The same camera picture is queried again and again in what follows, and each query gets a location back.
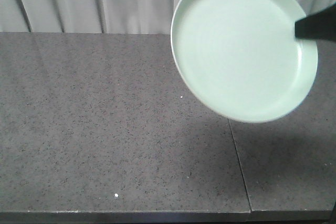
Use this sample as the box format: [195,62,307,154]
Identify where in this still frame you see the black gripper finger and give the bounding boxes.
[295,4,335,42]

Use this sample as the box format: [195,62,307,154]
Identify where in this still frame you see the mint green round plate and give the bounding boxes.
[171,0,318,123]

